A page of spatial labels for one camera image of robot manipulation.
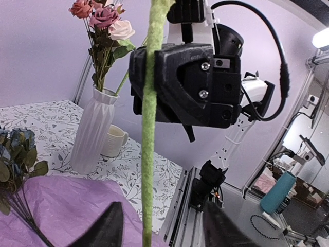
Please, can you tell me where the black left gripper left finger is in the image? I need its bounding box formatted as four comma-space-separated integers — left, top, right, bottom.
71, 202, 124, 247

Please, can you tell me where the orange poppy flower stem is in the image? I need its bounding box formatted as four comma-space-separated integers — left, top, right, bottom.
141, 1, 175, 246

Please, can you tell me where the white ribbed vase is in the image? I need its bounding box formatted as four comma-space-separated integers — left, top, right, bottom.
70, 88, 118, 175

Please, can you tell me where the right metal frame post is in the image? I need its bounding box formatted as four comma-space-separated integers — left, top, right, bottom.
72, 55, 93, 105

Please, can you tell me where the purple wrapping paper sheet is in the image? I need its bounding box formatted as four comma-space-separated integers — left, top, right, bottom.
0, 176, 170, 247

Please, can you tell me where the floral tablecloth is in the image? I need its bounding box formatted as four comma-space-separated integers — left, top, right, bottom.
0, 99, 185, 235

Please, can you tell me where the cream ceramic mug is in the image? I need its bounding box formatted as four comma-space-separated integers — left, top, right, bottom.
101, 125, 129, 157

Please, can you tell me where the teal cylinder in background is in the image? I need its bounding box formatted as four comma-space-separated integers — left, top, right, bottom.
260, 171, 297, 215

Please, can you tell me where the aluminium front rail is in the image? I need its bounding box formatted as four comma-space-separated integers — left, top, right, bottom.
159, 167, 205, 247

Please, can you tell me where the blue hydrangea flower bunch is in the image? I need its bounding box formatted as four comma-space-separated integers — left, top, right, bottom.
1, 127, 53, 246

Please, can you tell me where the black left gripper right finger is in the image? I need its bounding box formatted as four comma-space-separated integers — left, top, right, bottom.
203, 201, 259, 247

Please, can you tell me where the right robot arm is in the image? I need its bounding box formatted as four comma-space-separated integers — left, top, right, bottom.
154, 23, 275, 211

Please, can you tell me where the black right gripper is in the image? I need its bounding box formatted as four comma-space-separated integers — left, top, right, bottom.
128, 23, 245, 144

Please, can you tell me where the three rose flower stem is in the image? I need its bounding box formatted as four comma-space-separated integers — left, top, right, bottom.
69, 0, 135, 91

